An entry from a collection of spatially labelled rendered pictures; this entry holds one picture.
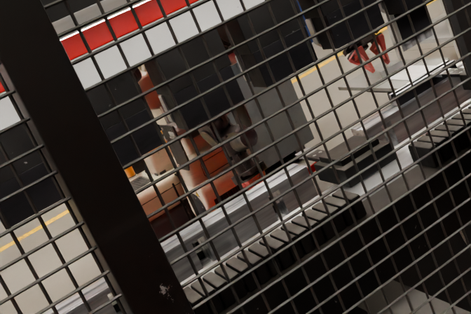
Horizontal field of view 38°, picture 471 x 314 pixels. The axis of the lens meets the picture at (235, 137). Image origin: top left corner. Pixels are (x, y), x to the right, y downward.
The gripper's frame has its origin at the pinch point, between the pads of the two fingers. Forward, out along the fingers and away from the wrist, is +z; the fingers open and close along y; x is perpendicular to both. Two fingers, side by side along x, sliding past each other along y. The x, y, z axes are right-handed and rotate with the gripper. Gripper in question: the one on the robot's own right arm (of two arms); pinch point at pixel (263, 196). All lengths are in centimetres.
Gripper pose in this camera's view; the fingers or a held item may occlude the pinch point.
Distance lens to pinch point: 196.0
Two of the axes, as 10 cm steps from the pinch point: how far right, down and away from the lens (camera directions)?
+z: 5.2, 8.5, 0.6
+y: 5.0, -2.5, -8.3
